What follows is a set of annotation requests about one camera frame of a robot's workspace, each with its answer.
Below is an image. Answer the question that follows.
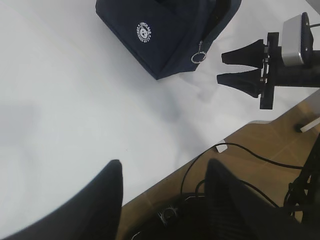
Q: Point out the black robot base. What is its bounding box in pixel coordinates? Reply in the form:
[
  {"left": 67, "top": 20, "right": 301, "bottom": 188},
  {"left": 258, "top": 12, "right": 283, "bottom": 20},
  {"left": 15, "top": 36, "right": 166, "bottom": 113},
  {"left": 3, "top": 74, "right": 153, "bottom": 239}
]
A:
[{"left": 117, "top": 147, "right": 320, "bottom": 240}]

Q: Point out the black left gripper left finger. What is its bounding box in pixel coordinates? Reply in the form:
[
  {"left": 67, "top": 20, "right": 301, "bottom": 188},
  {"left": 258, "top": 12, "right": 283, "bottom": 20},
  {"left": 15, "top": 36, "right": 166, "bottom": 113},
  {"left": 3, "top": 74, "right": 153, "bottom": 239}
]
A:
[{"left": 7, "top": 159, "right": 123, "bottom": 240}]

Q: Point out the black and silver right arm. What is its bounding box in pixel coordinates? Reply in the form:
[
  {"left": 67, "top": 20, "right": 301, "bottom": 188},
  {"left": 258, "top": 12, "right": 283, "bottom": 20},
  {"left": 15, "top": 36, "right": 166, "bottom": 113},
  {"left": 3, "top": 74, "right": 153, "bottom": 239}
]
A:
[{"left": 216, "top": 31, "right": 320, "bottom": 110}]

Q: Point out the white table leg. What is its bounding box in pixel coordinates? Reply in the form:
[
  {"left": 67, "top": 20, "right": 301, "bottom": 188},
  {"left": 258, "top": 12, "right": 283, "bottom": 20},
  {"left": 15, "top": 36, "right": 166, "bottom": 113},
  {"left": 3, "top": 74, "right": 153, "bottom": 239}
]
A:
[{"left": 294, "top": 117, "right": 320, "bottom": 133}]

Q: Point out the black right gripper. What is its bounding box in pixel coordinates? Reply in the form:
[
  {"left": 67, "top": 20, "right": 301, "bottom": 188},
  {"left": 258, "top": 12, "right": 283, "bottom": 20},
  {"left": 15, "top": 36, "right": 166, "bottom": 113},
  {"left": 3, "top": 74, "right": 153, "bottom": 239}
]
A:
[{"left": 216, "top": 32, "right": 279, "bottom": 110}]

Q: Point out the small white paper tag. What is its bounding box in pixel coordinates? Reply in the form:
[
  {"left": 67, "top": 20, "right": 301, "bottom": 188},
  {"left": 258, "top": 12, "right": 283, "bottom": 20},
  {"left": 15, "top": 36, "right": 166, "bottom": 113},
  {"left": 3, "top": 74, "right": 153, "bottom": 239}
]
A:
[{"left": 214, "top": 142, "right": 228, "bottom": 153}]

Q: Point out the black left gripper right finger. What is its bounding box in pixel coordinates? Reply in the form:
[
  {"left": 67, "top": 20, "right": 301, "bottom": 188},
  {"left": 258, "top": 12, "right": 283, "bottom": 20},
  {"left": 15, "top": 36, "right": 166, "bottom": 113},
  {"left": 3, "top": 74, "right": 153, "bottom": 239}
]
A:
[{"left": 204, "top": 159, "right": 308, "bottom": 240}]

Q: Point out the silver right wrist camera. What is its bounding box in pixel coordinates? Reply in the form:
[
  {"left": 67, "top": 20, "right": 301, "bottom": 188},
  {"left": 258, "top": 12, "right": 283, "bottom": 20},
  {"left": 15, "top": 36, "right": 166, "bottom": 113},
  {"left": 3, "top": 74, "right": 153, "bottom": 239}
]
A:
[{"left": 281, "top": 12, "right": 314, "bottom": 67}]

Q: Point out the navy blue lunch bag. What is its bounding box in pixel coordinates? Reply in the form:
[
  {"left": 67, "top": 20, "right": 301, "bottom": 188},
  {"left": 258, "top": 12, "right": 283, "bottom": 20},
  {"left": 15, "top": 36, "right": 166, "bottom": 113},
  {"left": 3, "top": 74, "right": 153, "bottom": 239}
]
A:
[{"left": 95, "top": 0, "right": 242, "bottom": 80}]

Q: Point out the thin black floor cable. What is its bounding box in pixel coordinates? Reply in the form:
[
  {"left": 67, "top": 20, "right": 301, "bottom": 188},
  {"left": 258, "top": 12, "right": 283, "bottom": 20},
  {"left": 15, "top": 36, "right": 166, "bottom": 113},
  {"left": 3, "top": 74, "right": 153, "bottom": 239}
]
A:
[{"left": 181, "top": 142, "right": 305, "bottom": 208}]

